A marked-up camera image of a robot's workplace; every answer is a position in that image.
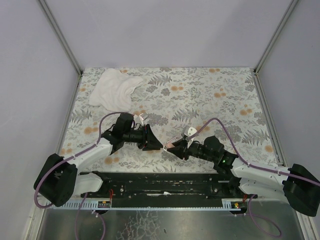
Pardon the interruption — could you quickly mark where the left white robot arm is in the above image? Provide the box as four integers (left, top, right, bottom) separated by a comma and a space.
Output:
33, 112, 163, 209

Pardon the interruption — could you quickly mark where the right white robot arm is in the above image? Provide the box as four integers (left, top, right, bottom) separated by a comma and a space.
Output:
164, 136, 320, 217

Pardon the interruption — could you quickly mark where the white cloth towel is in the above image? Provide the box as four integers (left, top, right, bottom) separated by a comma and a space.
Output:
88, 68, 145, 112

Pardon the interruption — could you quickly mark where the floral patterned table mat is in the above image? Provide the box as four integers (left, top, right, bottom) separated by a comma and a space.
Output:
59, 67, 278, 173

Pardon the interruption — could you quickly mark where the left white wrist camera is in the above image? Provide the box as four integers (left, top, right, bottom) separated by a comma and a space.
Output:
133, 113, 148, 128

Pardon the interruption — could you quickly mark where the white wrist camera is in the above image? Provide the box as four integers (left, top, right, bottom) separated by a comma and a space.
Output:
133, 113, 148, 128
181, 126, 198, 142

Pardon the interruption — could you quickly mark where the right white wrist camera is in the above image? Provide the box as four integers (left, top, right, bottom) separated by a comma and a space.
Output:
181, 126, 198, 142

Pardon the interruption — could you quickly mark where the white slotted cable duct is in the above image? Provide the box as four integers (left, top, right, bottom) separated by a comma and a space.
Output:
60, 195, 247, 211

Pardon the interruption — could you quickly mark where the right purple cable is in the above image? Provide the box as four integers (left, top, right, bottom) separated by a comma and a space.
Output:
187, 117, 320, 237

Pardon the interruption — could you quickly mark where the right aluminium frame post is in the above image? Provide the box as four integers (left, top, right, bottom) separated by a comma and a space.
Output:
253, 0, 301, 75

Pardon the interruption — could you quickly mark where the aluminium frame post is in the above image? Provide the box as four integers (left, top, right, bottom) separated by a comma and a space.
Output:
37, 0, 83, 76
253, 0, 301, 75

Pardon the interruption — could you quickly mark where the left aluminium frame post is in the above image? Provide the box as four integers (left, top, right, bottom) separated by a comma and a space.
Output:
37, 0, 83, 76

